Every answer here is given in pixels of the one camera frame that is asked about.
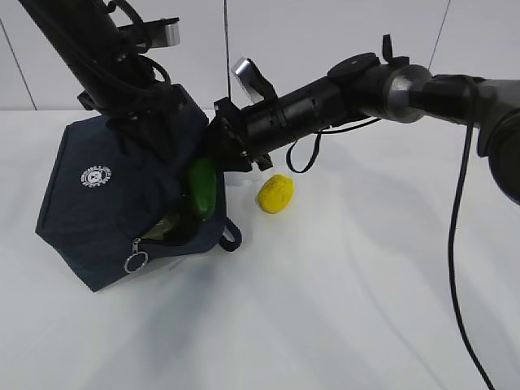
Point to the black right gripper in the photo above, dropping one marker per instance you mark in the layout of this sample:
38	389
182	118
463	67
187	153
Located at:
227	142

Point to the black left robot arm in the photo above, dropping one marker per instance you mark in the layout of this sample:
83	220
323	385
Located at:
104	44

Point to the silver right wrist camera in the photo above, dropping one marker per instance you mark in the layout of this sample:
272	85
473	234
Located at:
247	75

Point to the navy blue fabric lunch bag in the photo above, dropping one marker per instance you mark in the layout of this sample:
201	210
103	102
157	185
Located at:
98	203

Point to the yellow lemon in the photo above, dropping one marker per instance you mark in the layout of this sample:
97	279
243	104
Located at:
276	194

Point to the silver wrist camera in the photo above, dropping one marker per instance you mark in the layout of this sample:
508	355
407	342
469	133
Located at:
159	33
247	75

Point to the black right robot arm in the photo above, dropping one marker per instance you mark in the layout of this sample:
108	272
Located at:
368	85

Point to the green lidded glass food container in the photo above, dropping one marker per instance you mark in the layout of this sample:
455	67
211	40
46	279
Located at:
161	228

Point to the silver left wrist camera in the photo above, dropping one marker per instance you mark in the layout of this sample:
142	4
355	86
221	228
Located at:
159	33

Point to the green cucumber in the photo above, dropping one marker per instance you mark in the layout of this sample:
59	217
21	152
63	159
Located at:
202	184

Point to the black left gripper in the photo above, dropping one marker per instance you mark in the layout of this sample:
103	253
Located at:
160	127

